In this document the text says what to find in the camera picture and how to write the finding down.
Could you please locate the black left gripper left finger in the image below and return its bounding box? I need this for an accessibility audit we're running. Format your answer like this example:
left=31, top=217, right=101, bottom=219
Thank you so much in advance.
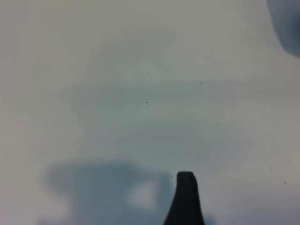
left=163, top=172, right=199, bottom=225

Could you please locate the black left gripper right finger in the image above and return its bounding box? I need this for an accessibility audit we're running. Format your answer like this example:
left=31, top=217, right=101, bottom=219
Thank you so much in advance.
left=194, top=175, right=205, bottom=225

